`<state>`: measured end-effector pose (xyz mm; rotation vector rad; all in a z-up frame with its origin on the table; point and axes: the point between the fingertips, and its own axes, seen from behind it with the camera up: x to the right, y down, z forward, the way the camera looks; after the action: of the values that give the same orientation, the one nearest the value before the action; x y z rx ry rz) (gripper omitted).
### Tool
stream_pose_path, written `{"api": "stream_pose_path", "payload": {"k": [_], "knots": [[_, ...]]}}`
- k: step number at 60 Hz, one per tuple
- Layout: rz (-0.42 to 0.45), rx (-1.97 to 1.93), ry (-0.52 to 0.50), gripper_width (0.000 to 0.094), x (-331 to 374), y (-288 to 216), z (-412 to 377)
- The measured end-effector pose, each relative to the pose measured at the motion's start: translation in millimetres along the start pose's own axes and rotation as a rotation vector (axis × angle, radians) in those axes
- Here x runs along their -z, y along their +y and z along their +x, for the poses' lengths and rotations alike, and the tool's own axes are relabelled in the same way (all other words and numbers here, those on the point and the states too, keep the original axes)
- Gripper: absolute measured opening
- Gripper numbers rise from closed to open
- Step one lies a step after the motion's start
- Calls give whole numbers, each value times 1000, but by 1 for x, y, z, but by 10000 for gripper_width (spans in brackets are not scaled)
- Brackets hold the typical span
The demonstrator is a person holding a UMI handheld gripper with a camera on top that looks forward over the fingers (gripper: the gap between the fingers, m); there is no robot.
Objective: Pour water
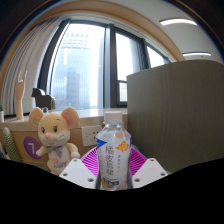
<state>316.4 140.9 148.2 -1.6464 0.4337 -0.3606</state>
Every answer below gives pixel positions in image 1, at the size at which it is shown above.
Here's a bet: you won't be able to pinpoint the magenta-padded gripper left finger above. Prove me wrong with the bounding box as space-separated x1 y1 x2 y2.
59 146 101 190

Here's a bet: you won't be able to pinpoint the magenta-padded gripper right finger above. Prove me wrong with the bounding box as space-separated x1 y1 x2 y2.
128 147 169 190

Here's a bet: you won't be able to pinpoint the clear drink bottle white cap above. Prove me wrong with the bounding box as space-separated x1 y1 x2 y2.
95 111 132 192

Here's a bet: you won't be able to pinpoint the cream plush mouse toy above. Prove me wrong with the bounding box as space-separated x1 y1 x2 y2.
28 106 81 177

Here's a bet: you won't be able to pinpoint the purple round number sticker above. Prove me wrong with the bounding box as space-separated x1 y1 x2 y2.
23 135 44 160

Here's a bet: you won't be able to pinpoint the grey-green desk partition panel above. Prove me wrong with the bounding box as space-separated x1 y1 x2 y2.
126 59 224 174

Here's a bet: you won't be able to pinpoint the tall green cactus ornament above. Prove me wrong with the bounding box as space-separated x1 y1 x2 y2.
2 126 22 163

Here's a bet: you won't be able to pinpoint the black horse figurine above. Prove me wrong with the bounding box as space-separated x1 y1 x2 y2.
31 87 57 112

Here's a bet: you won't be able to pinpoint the dark framed window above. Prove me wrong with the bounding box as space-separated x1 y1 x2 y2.
36 18 171 111

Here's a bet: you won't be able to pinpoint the grey pleated curtain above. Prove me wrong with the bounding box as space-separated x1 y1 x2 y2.
1 16 63 116

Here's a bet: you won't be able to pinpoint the ceiling light strips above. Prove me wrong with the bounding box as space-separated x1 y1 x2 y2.
159 18 212 58

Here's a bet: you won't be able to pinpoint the white wall socket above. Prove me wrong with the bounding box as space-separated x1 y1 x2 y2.
81 124 103 147

